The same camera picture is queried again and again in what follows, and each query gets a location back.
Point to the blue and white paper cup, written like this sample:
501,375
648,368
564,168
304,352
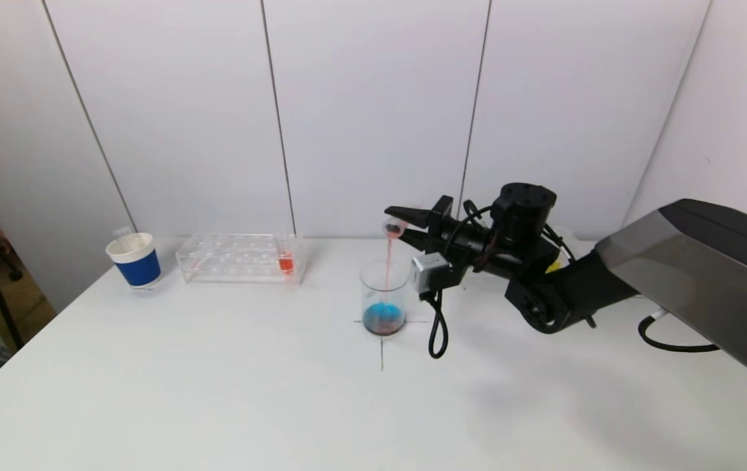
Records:
138,268

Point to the gray and black right arm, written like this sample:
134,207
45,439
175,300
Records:
707,275

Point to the test tube with yellow pigment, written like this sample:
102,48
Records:
553,266

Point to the test tube with blue pigment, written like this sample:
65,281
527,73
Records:
123,235

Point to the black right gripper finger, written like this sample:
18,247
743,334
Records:
416,216
427,241

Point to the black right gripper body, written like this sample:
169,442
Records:
441,220

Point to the clear glass beaker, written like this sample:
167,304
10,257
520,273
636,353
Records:
383,307

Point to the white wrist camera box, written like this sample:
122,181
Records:
427,271

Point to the test tube with red pigment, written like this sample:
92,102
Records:
286,263
394,228

